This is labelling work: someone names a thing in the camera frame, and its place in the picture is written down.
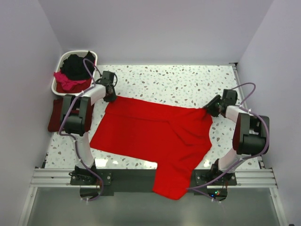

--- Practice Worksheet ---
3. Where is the dark red t-shirt in basket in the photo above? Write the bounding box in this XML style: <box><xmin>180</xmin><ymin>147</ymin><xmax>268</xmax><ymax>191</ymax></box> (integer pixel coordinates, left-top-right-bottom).
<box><xmin>55</xmin><ymin>79</ymin><xmax>92</xmax><ymax>93</ymax></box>

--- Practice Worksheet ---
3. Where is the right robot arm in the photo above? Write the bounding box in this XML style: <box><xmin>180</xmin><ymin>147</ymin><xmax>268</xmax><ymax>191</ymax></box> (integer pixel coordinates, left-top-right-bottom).
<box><xmin>201</xmin><ymin>89</ymin><xmax>270</xmax><ymax>185</ymax></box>

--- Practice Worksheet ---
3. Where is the aluminium frame rail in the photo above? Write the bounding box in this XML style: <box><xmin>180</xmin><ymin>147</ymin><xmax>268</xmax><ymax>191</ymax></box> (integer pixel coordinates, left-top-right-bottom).
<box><xmin>18</xmin><ymin>168</ymin><xmax>288</xmax><ymax>226</ymax></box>

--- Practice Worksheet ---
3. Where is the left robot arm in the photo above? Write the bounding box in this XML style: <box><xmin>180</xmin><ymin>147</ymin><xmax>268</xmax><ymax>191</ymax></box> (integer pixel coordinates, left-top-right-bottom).
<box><xmin>59</xmin><ymin>71</ymin><xmax>118</xmax><ymax>187</ymax></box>

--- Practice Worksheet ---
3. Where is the bright red t-shirt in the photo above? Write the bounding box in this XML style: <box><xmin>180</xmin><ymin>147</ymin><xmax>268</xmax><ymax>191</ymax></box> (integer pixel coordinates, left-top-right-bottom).
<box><xmin>90</xmin><ymin>97</ymin><xmax>213</xmax><ymax>200</ymax></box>

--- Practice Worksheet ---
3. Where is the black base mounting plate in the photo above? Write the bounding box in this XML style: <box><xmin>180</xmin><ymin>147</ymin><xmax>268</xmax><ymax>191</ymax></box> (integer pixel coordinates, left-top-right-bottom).
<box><xmin>69</xmin><ymin>167</ymin><xmax>237</xmax><ymax>201</ymax></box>

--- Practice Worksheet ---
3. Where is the black t-shirt in basket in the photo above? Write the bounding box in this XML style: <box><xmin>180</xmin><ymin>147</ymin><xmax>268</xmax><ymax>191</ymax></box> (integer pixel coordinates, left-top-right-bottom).
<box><xmin>60</xmin><ymin>51</ymin><xmax>95</xmax><ymax>81</ymax></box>

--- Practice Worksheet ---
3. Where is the pink t-shirt in basket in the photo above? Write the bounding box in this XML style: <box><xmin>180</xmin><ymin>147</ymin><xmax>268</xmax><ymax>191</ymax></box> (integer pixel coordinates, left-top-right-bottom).
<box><xmin>53</xmin><ymin>63</ymin><xmax>96</xmax><ymax>91</ymax></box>

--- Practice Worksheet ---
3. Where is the folded dark maroon t-shirt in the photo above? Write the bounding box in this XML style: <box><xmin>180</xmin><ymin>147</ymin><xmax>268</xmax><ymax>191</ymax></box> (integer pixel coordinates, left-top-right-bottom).
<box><xmin>48</xmin><ymin>98</ymin><xmax>94</xmax><ymax>132</ymax></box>

